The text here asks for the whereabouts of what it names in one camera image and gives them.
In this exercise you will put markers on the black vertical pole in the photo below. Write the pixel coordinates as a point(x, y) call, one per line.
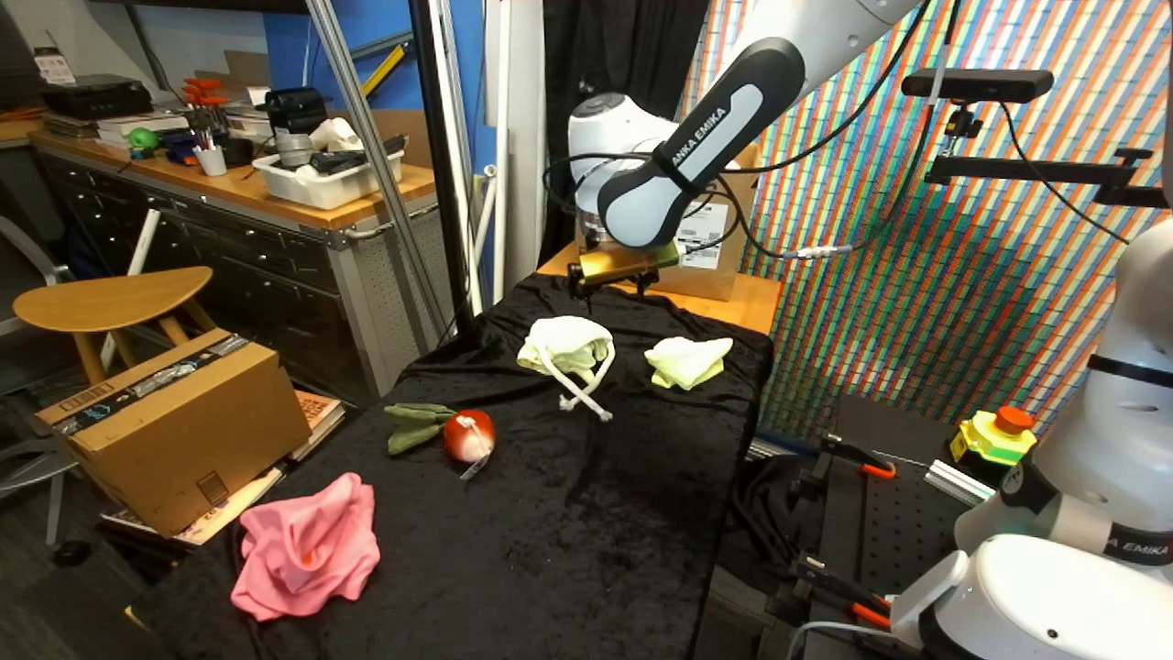
point(441, 149)

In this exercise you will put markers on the yellow emergency stop button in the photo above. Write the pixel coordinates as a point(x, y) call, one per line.
point(991, 439)

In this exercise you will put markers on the black bar camera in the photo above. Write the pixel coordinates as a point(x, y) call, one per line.
point(975, 85)

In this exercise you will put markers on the black curtain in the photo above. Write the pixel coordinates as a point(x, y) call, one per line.
point(609, 49)

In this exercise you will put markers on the pink cloth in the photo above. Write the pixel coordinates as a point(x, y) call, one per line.
point(307, 553)

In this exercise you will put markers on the grey office chair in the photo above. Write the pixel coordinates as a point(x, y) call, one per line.
point(22, 454)

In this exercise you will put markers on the wooden top workbench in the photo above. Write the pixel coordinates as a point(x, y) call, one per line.
point(243, 258)

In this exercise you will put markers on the silver metal bar tool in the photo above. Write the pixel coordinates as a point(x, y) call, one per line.
point(957, 478)

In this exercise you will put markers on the wooden stool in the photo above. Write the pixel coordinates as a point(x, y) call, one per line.
point(112, 297)

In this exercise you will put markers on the black round device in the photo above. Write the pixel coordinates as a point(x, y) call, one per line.
point(296, 116)

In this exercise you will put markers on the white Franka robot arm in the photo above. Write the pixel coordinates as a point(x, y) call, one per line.
point(716, 131)

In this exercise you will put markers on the white cup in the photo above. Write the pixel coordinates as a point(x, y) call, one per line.
point(209, 159)

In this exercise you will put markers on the green small object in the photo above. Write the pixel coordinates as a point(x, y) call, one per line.
point(139, 142)

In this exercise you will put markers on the silver slanted metal pole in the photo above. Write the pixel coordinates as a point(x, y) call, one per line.
point(375, 159)

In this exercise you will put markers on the multicolour striped backdrop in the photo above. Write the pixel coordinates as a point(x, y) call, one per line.
point(975, 305)

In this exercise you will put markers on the orange small toy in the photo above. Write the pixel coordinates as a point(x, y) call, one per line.
point(204, 94)

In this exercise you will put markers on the black velvet tablecloth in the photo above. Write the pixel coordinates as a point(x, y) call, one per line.
point(552, 538)

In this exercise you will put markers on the pale yellow cloth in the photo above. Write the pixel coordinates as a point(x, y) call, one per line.
point(689, 364)

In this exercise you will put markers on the cardboard box white labels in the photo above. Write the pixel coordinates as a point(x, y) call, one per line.
point(742, 261)

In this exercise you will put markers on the black perforated breadboard table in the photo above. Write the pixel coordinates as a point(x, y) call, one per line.
point(891, 526)

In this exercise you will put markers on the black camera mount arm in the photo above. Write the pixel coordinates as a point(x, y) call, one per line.
point(1040, 169)

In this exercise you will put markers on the black box device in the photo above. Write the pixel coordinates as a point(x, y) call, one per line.
point(95, 96)

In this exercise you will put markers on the white plastic bin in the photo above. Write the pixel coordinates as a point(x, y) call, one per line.
point(323, 184)

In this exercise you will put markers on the large cardboard box black tape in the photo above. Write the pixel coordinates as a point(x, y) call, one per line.
point(183, 428)

